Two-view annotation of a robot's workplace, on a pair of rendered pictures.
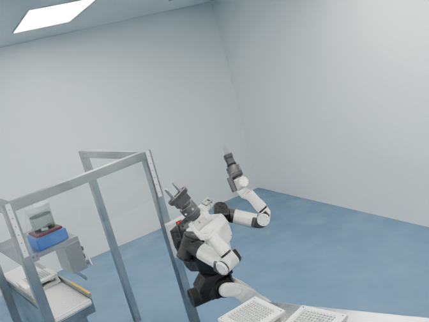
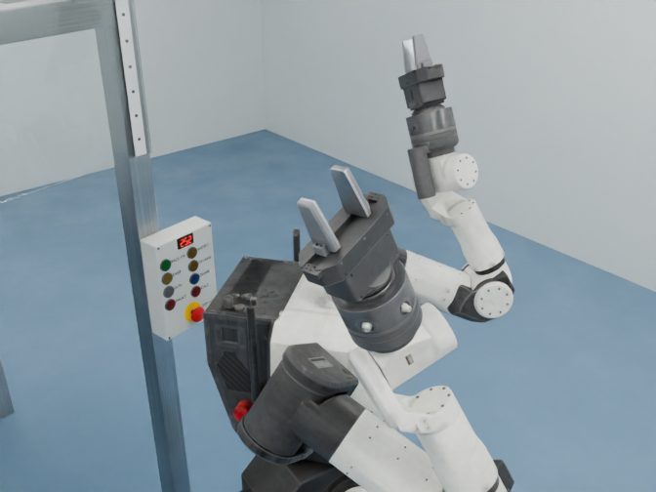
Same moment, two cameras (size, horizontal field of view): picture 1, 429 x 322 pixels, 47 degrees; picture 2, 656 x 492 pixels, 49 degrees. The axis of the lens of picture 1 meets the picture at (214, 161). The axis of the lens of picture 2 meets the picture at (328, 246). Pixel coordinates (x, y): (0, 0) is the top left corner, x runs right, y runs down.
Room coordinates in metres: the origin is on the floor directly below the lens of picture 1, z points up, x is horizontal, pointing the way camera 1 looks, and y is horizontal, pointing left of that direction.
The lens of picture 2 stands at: (1.81, 0.42, 1.92)
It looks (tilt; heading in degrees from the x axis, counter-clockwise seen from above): 28 degrees down; 345
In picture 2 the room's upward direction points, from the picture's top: straight up
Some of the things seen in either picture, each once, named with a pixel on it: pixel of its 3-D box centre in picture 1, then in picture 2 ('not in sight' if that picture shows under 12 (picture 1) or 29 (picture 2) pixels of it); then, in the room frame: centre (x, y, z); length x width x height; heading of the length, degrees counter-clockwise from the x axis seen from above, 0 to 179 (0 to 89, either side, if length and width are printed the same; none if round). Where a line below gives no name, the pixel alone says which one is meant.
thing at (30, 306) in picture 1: (41, 292); not in sight; (3.53, 1.52, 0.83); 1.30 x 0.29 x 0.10; 35
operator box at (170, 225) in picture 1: (180, 236); (181, 277); (3.39, 0.37, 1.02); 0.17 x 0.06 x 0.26; 125
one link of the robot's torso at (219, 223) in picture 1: (203, 242); (308, 355); (2.83, 0.19, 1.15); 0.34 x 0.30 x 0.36; 152
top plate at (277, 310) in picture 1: (251, 315); not in sight; (2.21, 0.02, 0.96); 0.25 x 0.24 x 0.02; 120
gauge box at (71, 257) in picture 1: (69, 254); not in sight; (3.13, 1.08, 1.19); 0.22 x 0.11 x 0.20; 35
